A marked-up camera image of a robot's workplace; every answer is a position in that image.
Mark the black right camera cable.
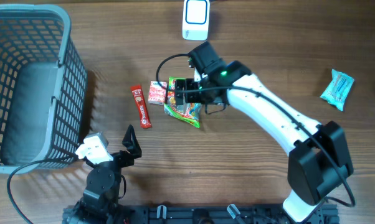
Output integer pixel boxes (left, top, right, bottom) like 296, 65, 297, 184
155, 53, 356, 208

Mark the teal tissue pack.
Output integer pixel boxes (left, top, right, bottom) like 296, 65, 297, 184
320, 69, 354, 111

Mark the white barcode scanner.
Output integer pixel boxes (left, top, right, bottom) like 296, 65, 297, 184
182, 0, 211, 41

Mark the black left camera cable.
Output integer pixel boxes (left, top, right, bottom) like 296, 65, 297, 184
6, 153, 82, 224

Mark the grey plastic shopping basket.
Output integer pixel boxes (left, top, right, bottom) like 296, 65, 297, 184
0, 4, 87, 174

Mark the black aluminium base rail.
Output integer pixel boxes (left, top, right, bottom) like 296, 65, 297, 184
62, 203, 340, 224

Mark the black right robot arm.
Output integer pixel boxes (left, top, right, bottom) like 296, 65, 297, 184
175, 42, 355, 223

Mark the black camera cable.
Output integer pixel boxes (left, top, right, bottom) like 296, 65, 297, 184
6, 153, 82, 224
155, 53, 356, 208

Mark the Haribo gummy candy bag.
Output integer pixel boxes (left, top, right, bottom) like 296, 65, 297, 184
164, 91, 202, 128

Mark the red Nescafe coffee stick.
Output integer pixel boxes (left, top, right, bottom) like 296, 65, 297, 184
131, 85, 152, 129

